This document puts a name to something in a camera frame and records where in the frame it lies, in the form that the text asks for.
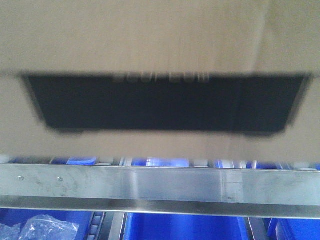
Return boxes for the clear plastic bag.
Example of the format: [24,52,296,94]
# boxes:
[0,214,80,240]

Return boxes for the lower left blue bin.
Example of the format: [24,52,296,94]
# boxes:
[0,208,93,240]

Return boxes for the brown cardboard box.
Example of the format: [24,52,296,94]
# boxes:
[0,0,320,162]

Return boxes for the metal shelf front rail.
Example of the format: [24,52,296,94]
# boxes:
[0,163,320,219]

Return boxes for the lower blue plastic bin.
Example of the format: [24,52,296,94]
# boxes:
[123,213,249,240]

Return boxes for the lower roller track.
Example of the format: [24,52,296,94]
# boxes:
[85,212,106,240]

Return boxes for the lower right blue bin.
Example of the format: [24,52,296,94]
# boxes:
[263,218,320,240]

